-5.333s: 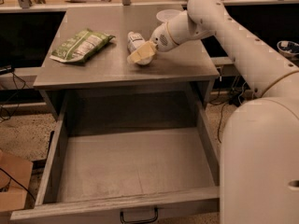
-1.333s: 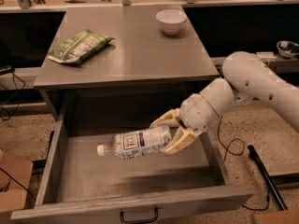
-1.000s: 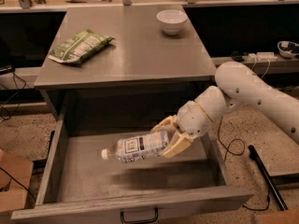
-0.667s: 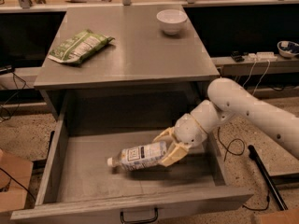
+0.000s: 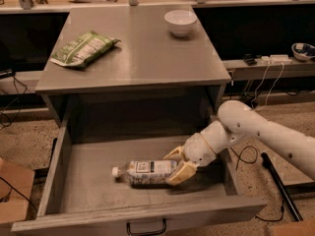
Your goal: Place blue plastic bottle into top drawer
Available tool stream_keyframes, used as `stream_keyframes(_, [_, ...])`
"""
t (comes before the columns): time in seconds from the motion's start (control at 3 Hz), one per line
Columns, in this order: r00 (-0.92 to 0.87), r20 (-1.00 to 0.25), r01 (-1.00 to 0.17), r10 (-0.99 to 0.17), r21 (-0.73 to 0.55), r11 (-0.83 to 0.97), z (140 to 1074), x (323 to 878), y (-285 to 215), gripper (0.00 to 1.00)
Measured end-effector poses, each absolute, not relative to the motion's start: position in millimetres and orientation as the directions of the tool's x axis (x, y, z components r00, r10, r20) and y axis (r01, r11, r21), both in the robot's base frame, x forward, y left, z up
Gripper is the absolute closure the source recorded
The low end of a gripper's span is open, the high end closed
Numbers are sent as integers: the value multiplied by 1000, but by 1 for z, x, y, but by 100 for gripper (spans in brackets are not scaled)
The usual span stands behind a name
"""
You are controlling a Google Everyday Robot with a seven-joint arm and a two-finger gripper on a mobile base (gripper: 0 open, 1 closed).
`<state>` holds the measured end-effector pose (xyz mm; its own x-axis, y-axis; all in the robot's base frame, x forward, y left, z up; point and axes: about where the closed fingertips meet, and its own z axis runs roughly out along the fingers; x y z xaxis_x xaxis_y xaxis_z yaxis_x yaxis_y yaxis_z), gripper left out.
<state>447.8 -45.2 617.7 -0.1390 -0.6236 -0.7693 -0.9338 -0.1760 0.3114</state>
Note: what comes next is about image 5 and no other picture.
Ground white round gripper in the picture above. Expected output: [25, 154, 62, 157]
[163, 133, 216, 186]

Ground clear plastic bottle white label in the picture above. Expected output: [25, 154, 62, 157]
[111, 160, 177, 187]

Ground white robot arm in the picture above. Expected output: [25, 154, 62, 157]
[164, 100, 315, 186]

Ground open grey top drawer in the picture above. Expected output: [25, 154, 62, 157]
[10, 95, 268, 236]

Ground black metal bar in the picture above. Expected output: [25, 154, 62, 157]
[261, 152, 303, 221]

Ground small black device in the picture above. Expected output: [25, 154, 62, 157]
[243, 54, 257, 66]

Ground white ceramic bowl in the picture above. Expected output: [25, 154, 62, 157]
[164, 10, 197, 36]

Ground white power strip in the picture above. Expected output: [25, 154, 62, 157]
[260, 54, 292, 65]

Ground green snack bag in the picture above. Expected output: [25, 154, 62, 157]
[50, 30, 119, 68]

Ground blue patterned bowl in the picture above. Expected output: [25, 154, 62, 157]
[291, 43, 315, 61]

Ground brown cardboard box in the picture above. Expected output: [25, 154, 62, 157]
[0, 157, 34, 225]

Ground black metal drawer handle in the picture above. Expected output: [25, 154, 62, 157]
[126, 218, 167, 236]

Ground white cable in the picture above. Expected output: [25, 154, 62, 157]
[250, 62, 285, 112]

